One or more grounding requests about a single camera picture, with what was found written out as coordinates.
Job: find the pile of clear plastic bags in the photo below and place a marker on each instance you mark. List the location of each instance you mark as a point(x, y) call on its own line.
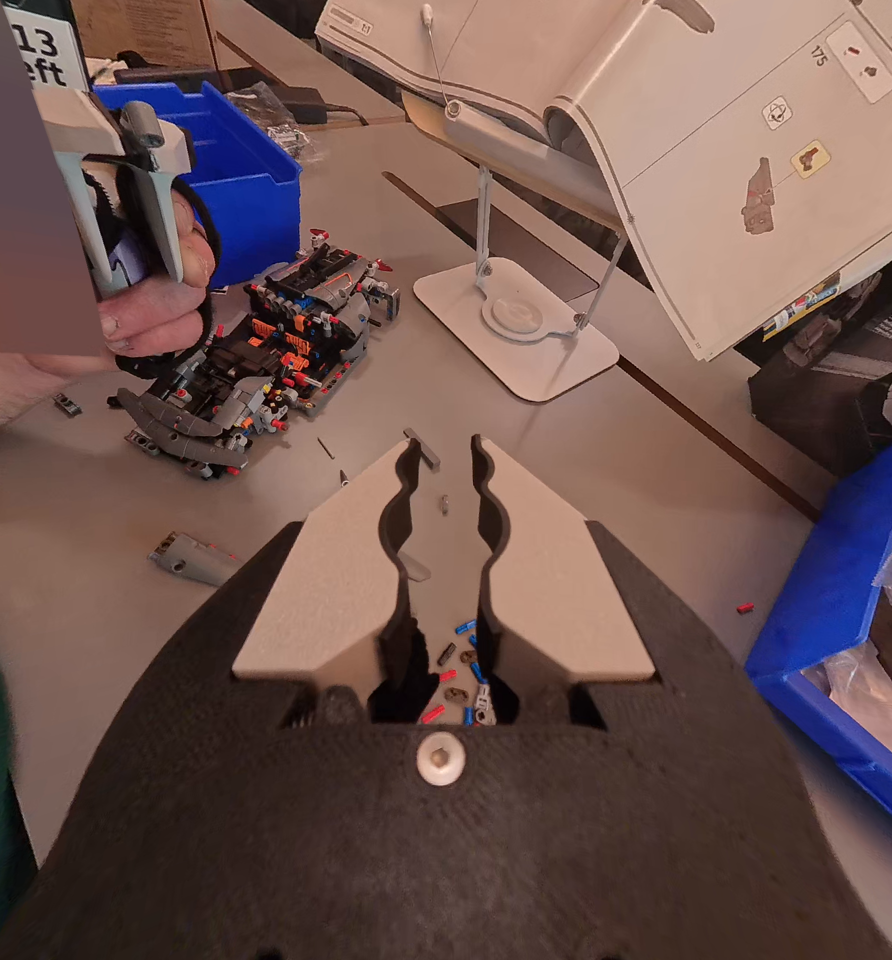
point(888, 712)

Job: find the blue plastic bin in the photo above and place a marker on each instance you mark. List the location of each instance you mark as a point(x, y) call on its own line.
point(821, 600)
point(251, 202)

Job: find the grey lego axle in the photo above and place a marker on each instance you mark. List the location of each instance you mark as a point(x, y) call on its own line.
point(326, 448)

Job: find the scatter of small lego pieces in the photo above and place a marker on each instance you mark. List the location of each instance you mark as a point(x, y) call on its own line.
point(461, 675)

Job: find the brown cardboard box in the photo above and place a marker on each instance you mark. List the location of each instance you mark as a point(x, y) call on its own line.
point(146, 30)

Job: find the lego car model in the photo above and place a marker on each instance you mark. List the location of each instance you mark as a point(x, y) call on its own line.
point(318, 300)

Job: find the grey lego panel red pins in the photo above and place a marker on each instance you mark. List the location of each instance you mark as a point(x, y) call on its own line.
point(191, 559)

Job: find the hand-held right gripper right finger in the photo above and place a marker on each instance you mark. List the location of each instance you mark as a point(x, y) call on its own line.
point(566, 600)

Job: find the lego instruction booklet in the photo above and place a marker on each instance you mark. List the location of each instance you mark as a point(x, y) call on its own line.
point(716, 112)

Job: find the person's left hand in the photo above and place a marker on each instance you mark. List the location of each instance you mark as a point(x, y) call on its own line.
point(153, 315)

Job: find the black power adapter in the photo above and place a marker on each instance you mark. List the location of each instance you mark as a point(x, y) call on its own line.
point(296, 97)

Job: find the person's left forearm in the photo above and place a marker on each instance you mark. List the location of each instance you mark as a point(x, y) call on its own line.
point(18, 397)

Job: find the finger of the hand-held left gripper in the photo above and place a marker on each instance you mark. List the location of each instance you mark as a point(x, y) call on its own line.
point(178, 150)
point(78, 124)

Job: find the lego set box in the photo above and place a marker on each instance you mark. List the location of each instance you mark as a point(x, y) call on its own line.
point(828, 390)

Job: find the grey lego connector with hole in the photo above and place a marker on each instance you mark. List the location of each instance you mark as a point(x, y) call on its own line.
point(144, 126)

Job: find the grey lego beam with holes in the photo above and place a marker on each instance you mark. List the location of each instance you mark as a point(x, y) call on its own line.
point(66, 405)

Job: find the white book stand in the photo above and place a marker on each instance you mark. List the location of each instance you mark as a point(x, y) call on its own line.
point(536, 360)

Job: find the grey lego sub-assembly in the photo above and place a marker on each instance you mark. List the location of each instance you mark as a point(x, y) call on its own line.
point(183, 433)

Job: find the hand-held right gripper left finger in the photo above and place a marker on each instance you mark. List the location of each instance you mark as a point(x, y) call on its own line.
point(318, 600)

